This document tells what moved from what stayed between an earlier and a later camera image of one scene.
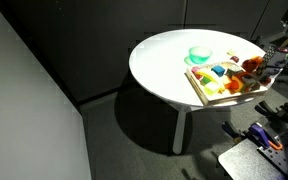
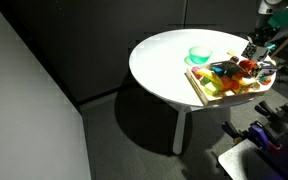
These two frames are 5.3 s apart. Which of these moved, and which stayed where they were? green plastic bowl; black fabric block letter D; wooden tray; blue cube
Moved: black fabric block letter D
Stayed: wooden tray; blue cube; green plastic bowl
